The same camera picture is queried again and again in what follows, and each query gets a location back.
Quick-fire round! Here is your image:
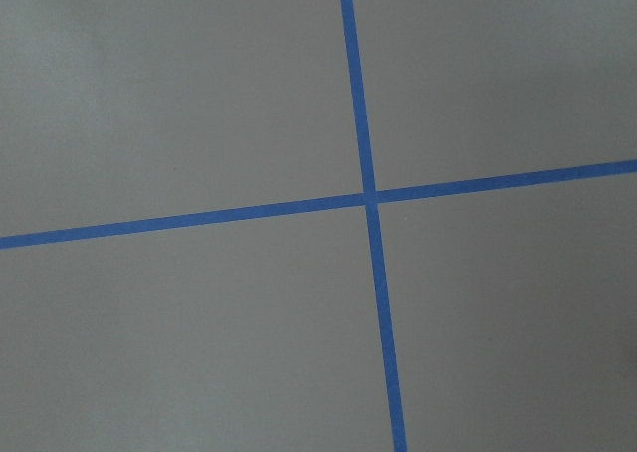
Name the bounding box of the blue tape line lengthwise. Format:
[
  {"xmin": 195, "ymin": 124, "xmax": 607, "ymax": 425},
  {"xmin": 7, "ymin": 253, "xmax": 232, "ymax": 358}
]
[{"xmin": 340, "ymin": 0, "xmax": 408, "ymax": 451}]

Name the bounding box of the blue tape line crosswise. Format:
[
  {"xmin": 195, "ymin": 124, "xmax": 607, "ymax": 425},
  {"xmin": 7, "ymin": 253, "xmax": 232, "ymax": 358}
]
[{"xmin": 1, "ymin": 159, "xmax": 636, "ymax": 250}]

